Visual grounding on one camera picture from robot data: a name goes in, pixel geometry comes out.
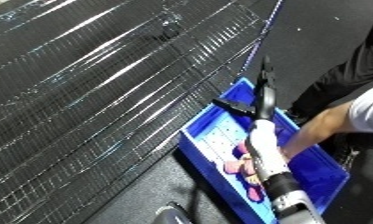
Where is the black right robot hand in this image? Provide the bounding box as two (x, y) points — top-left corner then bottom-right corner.
(209, 55), (282, 122)

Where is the pink soft toy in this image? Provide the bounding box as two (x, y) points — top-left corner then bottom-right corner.
(221, 141), (268, 203)

